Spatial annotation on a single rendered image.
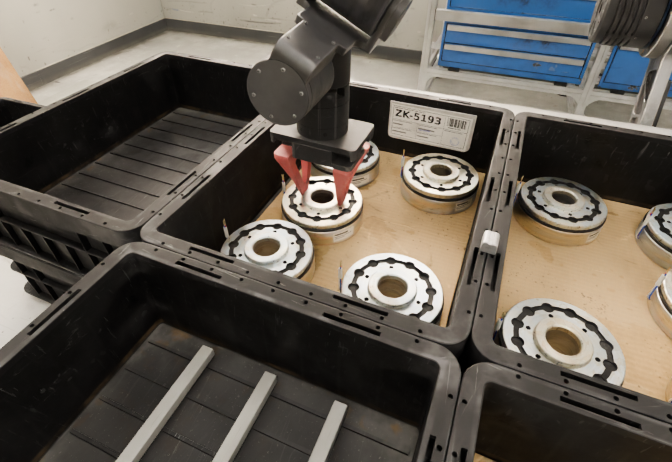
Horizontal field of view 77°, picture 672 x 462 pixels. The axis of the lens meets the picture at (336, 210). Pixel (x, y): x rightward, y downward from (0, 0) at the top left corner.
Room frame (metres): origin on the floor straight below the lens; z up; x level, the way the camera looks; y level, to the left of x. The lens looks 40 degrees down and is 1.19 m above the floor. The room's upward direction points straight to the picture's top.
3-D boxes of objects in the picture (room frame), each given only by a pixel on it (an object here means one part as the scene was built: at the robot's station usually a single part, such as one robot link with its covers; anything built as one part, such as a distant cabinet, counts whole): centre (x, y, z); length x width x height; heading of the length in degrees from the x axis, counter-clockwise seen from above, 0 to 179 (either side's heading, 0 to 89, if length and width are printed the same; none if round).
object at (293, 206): (0.42, 0.02, 0.86); 0.10 x 0.10 x 0.01
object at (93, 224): (0.52, 0.25, 0.92); 0.40 x 0.30 x 0.02; 157
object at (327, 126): (0.42, 0.01, 0.98); 0.10 x 0.07 x 0.07; 67
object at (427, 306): (0.27, -0.06, 0.86); 0.10 x 0.10 x 0.01
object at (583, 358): (0.21, -0.20, 0.86); 0.05 x 0.05 x 0.01
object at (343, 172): (0.41, 0.00, 0.91); 0.07 x 0.07 x 0.09; 67
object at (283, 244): (0.33, 0.08, 0.86); 0.05 x 0.05 x 0.01
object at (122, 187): (0.52, 0.25, 0.87); 0.40 x 0.30 x 0.11; 157
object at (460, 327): (0.40, -0.03, 0.92); 0.40 x 0.30 x 0.02; 157
